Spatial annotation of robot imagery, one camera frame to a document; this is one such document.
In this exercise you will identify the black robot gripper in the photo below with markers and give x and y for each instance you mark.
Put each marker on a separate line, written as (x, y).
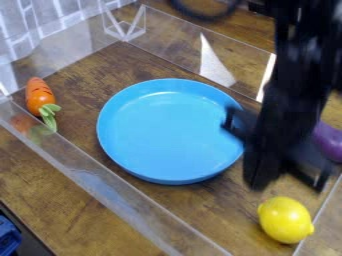
(291, 108)

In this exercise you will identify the yellow toy lemon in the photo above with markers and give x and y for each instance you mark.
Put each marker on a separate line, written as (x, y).
(285, 219)

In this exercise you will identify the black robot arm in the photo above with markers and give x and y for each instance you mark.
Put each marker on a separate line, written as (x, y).
(309, 33)

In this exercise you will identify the blue round tray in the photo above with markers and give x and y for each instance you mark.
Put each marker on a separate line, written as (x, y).
(159, 129)

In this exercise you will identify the purple toy eggplant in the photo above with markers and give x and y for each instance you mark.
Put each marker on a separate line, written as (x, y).
(328, 138)

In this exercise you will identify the orange toy carrot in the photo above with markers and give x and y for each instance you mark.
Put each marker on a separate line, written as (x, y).
(40, 102)

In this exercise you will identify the blue object at corner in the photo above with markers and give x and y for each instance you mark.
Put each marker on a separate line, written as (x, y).
(10, 237)

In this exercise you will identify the clear acrylic enclosure wall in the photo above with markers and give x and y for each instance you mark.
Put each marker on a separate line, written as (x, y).
(91, 47)

